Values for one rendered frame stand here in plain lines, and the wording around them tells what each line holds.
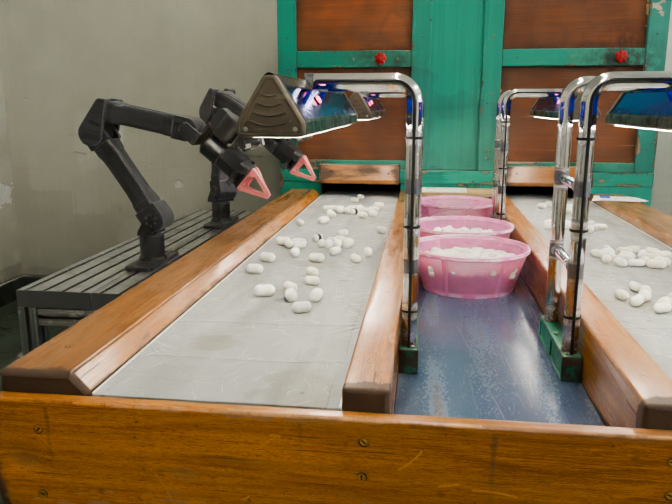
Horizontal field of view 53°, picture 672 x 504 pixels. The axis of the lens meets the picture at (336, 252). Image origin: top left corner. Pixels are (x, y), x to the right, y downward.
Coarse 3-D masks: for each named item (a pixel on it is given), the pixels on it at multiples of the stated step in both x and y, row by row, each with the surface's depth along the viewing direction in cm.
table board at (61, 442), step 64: (0, 448) 80; (64, 448) 79; (128, 448) 78; (192, 448) 77; (256, 448) 76; (320, 448) 75; (384, 448) 74; (448, 448) 73; (512, 448) 72; (576, 448) 71; (640, 448) 70
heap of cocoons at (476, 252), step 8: (432, 248) 159; (456, 248) 159; (464, 248) 159; (472, 248) 159; (480, 248) 159; (448, 256) 152; (456, 256) 151; (464, 256) 151; (472, 256) 151; (480, 256) 154; (488, 256) 152; (496, 256) 151; (504, 256) 152; (432, 272) 143; (464, 272) 141; (512, 272) 141; (448, 280) 142; (472, 280) 140; (480, 280) 140
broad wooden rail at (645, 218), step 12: (600, 204) 225; (612, 204) 214; (624, 204) 214; (636, 204) 214; (624, 216) 198; (636, 216) 191; (648, 216) 191; (660, 216) 191; (648, 228) 177; (660, 228) 172; (660, 240) 168
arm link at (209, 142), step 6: (210, 132) 166; (210, 138) 164; (216, 138) 166; (204, 144) 164; (210, 144) 164; (216, 144) 164; (222, 144) 165; (204, 150) 165; (210, 150) 164; (216, 150) 164; (222, 150) 164; (210, 156) 165; (216, 156) 164
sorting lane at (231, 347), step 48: (384, 240) 170; (240, 288) 125; (336, 288) 125; (192, 336) 99; (240, 336) 99; (288, 336) 99; (336, 336) 99; (144, 384) 82; (192, 384) 82; (240, 384) 82; (288, 384) 82; (336, 384) 82
